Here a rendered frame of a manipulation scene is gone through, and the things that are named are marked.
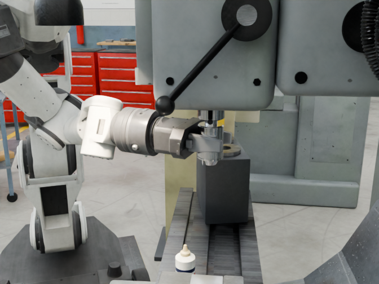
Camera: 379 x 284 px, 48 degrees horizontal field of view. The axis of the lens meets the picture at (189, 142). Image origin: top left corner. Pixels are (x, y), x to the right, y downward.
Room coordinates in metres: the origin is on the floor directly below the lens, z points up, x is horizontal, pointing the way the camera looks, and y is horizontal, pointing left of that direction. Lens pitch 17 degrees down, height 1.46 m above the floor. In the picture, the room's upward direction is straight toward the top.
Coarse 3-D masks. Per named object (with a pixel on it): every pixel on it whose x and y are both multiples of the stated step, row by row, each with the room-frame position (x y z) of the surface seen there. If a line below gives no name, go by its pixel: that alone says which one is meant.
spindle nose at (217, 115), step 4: (200, 112) 0.73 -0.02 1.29; (204, 112) 0.72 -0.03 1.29; (216, 112) 0.72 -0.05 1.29; (220, 112) 0.72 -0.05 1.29; (200, 116) 0.73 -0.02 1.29; (204, 116) 0.72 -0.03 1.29; (216, 116) 0.72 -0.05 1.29; (220, 116) 0.72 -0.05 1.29; (204, 120) 0.72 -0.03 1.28; (216, 120) 0.72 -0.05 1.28
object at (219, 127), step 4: (200, 124) 0.74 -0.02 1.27; (204, 124) 0.74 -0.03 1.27; (220, 124) 0.74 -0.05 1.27; (200, 128) 0.73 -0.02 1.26; (204, 128) 0.72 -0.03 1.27; (208, 128) 0.72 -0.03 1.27; (212, 128) 0.72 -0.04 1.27; (216, 128) 0.72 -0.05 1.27; (220, 128) 0.72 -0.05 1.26; (208, 132) 0.72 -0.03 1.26; (212, 132) 0.72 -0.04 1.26
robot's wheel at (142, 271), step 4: (140, 268) 1.33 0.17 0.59; (144, 268) 1.33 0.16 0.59; (132, 272) 1.33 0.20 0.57; (136, 272) 1.30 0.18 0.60; (140, 272) 1.30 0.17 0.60; (144, 272) 1.30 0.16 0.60; (132, 276) 1.33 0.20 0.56; (136, 276) 1.27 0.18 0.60; (140, 276) 1.27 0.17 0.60; (144, 276) 1.28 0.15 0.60; (148, 276) 1.28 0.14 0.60; (136, 280) 1.26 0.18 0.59; (140, 280) 1.26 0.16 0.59; (144, 280) 1.26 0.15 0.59; (148, 280) 1.26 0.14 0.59
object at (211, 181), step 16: (224, 144) 1.16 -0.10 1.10; (224, 160) 1.06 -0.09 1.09; (240, 160) 1.07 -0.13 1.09; (208, 176) 1.06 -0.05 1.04; (224, 176) 1.06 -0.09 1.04; (240, 176) 1.07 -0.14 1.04; (208, 192) 1.06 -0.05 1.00; (224, 192) 1.06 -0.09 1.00; (240, 192) 1.07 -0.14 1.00; (208, 208) 1.06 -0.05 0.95; (224, 208) 1.06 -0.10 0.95; (240, 208) 1.07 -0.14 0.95
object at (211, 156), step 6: (198, 132) 0.74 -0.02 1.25; (204, 132) 0.72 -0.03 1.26; (216, 132) 0.72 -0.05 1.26; (222, 132) 0.73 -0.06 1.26; (216, 138) 0.72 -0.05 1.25; (222, 138) 0.73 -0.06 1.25; (222, 144) 0.73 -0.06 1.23; (222, 150) 0.73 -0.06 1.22; (198, 156) 0.74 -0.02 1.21; (204, 156) 0.72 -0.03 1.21; (210, 156) 0.72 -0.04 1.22; (216, 156) 0.72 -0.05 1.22; (222, 156) 0.73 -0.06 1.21
